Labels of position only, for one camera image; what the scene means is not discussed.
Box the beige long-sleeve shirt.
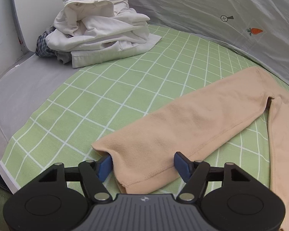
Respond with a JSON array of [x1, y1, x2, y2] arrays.
[[92, 67, 289, 230]]

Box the white crumpled garment pile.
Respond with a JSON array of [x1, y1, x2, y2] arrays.
[[46, 0, 162, 68]]

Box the blue plaid garment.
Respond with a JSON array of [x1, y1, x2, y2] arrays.
[[35, 26, 73, 65]]

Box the grey carrot-print bedsheet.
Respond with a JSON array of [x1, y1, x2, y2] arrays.
[[129, 0, 289, 85]]

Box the green checked mat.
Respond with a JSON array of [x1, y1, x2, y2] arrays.
[[0, 23, 289, 195]]

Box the grey bed sheet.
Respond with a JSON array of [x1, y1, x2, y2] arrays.
[[0, 55, 77, 193]]

